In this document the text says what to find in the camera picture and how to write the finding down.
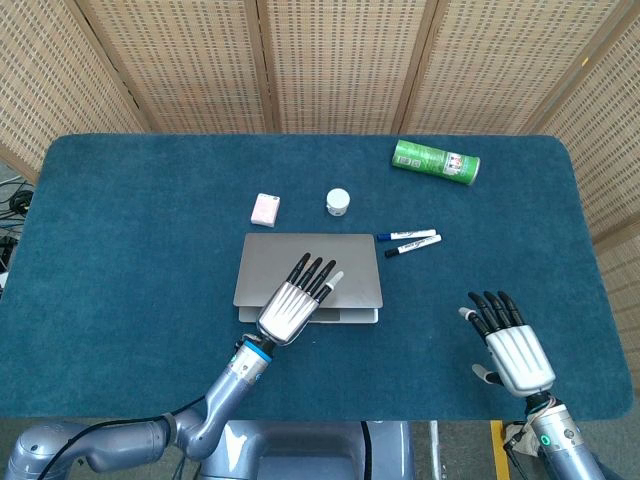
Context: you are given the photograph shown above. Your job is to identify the silver laptop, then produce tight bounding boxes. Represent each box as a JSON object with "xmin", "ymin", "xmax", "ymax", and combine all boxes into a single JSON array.
[{"xmin": 232, "ymin": 232, "xmax": 384, "ymax": 325}]

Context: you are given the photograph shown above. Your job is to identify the white sneaker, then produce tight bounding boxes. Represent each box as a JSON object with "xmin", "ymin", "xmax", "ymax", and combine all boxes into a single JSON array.
[{"xmin": 502, "ymin": 422, "xmax": 540, "ymax": 456}]

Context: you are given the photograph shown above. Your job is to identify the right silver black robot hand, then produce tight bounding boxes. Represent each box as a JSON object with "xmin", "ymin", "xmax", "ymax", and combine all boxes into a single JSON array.
[{"xmin": 458, "ymin": 290, "xmax": 557, "ymax": 399}]

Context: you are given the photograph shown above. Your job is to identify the woven bamboo folding screen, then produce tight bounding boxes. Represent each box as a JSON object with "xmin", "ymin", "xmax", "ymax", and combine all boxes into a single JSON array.
[{"xmin": 0, "ymin": 0, "xmax": 640, "ymax": 381}]

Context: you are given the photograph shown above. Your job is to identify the small white jar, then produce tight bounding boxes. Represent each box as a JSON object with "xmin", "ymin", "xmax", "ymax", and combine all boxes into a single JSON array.
[{"xmin": 325, "ymin": 187, "xmax": 351, "ymax": 218}]

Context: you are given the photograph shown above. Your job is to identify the white table leg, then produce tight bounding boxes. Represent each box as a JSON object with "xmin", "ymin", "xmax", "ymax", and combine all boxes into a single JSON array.
[{"xmin": 428, "ymin": 420, "xmax": 442, "ymax": 480}]

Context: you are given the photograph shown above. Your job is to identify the blue felt table cover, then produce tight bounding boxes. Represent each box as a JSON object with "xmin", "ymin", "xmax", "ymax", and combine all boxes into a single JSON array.
[{"xmin": 0, "ymin": 133, "xmax": 635, "ymax": 422}]

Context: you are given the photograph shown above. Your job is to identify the white marker black cap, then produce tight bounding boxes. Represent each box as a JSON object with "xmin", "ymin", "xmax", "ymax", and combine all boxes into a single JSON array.
[{"xmin": 383, "ymin": 234, "xmax": 443, "ymax": 260}]

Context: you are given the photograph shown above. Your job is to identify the green cylindrical snack can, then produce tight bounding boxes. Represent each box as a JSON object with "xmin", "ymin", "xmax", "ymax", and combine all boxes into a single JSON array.
[{"xmin": 390, "ymin": 138, "xmax": 482, "ymax": 188}]

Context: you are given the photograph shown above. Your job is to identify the white marker blue cap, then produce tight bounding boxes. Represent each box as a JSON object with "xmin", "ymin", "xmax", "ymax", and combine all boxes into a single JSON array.
[{"xmin": 376, "ymin": 228, "xmax": 437, "ymax": 243}]

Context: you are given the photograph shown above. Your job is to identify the coloured right wrist wires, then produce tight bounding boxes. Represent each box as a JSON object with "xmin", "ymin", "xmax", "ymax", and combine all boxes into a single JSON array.
[{"xmin": 524, "ymin": 393, "xmax": 558, "ymax": 417}]

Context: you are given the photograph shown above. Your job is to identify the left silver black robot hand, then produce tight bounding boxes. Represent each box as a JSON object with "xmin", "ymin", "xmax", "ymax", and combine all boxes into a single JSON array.
[{"xmin": 255, "ymin": 252, "xmax": 346, "ymax": 348}]

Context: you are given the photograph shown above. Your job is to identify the pink tissue pack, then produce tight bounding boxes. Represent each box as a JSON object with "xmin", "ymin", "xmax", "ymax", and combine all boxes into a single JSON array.
[{"xmin": 249, "ymin": 193, "xmax": 282, "ymax": 230}]

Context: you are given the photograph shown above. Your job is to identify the grey robot torso base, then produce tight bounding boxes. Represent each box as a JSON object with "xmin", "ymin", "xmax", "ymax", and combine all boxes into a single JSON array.
[{"xmin": 199, "ymin": 419, "xmax": 416, "ymax": 480}]

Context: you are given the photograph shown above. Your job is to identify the black floor cables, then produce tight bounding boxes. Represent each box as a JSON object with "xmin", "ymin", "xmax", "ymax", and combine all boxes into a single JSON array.
[{"xmin": 0, "ymin": 179, "xmax": 36, "ymax": 291}]

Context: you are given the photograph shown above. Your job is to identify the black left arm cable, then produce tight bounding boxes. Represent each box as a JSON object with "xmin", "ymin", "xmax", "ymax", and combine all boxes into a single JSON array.
[{"xmin": 47, "ymin": 394, "xmax": 211, "ymax": 472}]

